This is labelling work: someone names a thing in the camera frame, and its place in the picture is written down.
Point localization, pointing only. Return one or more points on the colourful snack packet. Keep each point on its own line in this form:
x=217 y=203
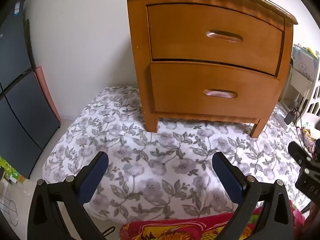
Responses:
x=308 y=140

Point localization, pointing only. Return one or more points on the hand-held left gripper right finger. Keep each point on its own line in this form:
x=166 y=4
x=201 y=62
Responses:
x=226 y=177

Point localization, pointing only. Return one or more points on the red floral blanket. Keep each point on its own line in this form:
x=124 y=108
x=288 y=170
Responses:
x=175 y=227

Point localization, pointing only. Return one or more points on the green cardboard box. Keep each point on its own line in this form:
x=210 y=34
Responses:
x=10 y=172

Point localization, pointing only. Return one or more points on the white shelf unit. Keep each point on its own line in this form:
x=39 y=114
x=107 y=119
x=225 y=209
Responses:
x=297 y=76

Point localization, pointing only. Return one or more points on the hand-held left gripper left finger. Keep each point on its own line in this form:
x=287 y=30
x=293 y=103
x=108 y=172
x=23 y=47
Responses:
x=96 y=175

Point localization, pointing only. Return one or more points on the pale printed box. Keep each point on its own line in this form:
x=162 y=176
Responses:
x=303 y=66

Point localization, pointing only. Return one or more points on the wooden nightstand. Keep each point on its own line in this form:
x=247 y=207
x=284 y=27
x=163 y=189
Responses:
x=137 y=55

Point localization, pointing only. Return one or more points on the grey floral white blanket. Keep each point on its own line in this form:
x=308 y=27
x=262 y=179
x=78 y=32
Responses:
x=150 y=170

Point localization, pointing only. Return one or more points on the pink board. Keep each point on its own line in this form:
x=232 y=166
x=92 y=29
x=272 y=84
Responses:
x=45 y=87

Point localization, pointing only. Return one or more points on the black power adapter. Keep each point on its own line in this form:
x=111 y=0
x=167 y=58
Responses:
x=289 y=117

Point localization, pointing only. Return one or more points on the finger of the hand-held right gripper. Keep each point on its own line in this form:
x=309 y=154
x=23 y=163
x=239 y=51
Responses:
x=298 y=152

